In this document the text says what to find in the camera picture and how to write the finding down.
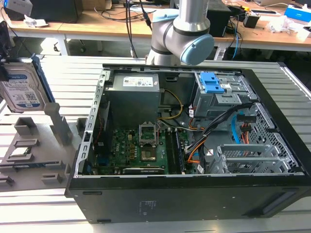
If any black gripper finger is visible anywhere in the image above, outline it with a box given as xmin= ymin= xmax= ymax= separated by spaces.
xmin=0 ymin=64 xmax=10 ymax=82

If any hard disk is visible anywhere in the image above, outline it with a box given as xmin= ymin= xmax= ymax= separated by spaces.
xmin=0 ymin=54 xmax=55 ymax=114

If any grey metal disk bay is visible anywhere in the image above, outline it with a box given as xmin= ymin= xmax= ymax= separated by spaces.
xmin=208 ymin=143 xmax=300 ymax=175

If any crumpled white paper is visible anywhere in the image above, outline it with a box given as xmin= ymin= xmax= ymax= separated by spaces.
xmin=23 ymin=14 xmax=49 ymax=28

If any large black box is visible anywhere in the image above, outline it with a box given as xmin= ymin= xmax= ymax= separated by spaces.
xmin=31 ymin=0 xmax=83 ymax=24

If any silver CPU chip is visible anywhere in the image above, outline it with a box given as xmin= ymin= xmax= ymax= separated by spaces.
xmin=10 ymin=146 xmax=32 ymax=156

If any grey parts rack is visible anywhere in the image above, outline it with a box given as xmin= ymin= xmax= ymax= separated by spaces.
xmin=0 ymin=103 xmax=88 ymax=193

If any grey power supply unit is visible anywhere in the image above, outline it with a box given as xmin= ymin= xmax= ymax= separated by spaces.
xmin=104 ymin=72 xmax=161 ymax=125

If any green motherboard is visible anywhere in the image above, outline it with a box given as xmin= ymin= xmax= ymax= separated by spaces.
xmin=93 ymin=128 xmax=193 ymax=175

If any metal socket cover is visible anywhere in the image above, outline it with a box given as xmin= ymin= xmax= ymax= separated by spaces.
xmin=138 ymin=120 xmax=159 ymax=147

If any CPU socket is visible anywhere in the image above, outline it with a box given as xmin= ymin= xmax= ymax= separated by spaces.
xmin=140 ymin=149 xmax=157 ymax=162

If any black graphics card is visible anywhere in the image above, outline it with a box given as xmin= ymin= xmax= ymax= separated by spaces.
xmin=122 ymin=166 xmax=162 ymax=175

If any black RAM slot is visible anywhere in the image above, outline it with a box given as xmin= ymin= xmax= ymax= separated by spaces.
xmin=173 ymin=128 xmax=186 ymax=175
xmin=165 ymin=128 xmax=177 ymax=175

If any blue plastic drive latch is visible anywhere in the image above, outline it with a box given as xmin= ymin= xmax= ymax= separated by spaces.
xmin=200 ymin=72 xmax=218 ymax=86
xmin=205 ymin=83 xmax=225 ymax=95

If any grey drive cage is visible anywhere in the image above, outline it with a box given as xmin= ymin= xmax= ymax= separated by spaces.
xmin=193 ymin=71 xmax=256 ymax=120

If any black PC case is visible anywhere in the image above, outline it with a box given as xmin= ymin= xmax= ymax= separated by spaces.
xmin=64 ymin=62 xmax=311 ymax=224

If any black speaker box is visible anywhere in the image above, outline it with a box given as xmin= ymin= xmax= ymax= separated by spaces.
xmin=206 ymin=1 xmax=232 ymax=38

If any small black open box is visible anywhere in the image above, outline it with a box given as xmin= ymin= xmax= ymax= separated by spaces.
xmin=243 ymin=13 xmax=261 ymax=28

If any wooden desk with clutter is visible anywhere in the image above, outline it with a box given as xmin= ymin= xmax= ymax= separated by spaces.
xmin=213 ymin=4 xmax=311 ymax=60

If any crumpled clear plastic bag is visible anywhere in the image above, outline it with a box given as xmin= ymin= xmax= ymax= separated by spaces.
xmin=265 ymin=16 xmax=299 ymax=34

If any blue and white carton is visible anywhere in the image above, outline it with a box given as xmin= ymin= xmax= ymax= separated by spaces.
xmin=283 ymin=3 xmax=311 ymax=19

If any wooden desk with white frame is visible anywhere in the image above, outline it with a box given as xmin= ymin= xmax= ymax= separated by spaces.
xmin=0 ymin=6 xmax=156 ymax=57

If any black hanging cable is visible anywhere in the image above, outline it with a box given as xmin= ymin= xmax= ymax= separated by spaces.
xmin=124 ymin=0 xmax=138 ymax=59

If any yellow wire bundle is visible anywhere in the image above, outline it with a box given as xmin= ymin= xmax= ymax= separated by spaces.
xmin=157 ymin=89 xmax=185 ymax=120

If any orange wire bundle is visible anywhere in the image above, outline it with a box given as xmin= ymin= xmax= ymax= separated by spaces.
xmin=186 ymin=137 xmax=207 ymax=164

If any black cable bundle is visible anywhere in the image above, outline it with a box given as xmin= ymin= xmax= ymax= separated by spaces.
xmin=185 ymin=101 xmax=254 ymax=153

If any blue hanging cable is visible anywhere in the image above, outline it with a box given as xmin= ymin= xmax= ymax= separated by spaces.
xmin=229 ymin=14 xmax=244 ymax=59

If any blue data wire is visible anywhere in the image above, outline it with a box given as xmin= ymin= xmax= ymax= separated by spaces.
xmin=231 ymin=114 xmax=244 ymax=147

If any power wire with black connectors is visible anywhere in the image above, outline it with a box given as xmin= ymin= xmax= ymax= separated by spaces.
xmin=237 ymin=114 xmax=258 ymax=146

